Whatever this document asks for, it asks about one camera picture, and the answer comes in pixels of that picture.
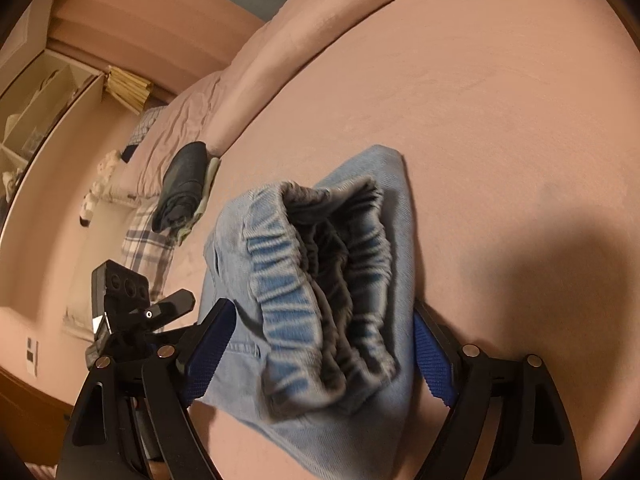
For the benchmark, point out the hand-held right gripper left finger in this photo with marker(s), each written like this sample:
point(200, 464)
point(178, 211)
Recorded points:
point(210, 355)

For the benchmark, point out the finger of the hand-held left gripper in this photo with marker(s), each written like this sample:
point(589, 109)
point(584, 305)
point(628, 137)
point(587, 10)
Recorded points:
point(172, 305)

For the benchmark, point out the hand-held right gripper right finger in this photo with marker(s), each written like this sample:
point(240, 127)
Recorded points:
point(432, 360)

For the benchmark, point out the light blue denim pants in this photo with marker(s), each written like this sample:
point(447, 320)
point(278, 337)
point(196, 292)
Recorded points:
point(370, 172)

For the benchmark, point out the dark folded pants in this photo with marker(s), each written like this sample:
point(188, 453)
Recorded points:
point(180, 180)

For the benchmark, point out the plaid flannel cloth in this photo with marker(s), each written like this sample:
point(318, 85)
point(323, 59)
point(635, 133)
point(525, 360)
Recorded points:
point(147, 250)

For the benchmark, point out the white plush toy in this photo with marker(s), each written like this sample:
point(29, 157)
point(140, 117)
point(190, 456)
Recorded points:
point(107, 165)

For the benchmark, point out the pale green folded cloth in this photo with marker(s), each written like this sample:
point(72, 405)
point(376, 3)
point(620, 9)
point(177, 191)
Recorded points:
point(211, 177)

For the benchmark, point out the small plaid pillow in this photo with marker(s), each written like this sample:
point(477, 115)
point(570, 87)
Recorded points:
point(147, 127)

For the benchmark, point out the white open shelf unit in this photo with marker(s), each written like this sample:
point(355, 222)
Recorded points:
point(45, 105)

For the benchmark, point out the tan folded straw mat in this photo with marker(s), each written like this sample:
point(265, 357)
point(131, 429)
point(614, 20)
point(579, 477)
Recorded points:
point(127, 87)

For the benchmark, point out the bed with pink sheet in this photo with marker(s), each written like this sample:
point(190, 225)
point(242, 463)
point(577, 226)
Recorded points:
point(500, 110)

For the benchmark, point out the peach curtain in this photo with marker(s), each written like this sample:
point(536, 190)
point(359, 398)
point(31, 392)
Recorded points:
point(150, 15)

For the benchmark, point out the pink duvet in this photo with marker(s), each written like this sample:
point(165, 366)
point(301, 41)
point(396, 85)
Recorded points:
point(280, 45)

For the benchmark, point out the white wall switch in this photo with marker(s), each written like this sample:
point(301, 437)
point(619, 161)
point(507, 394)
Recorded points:
point(31, 355)

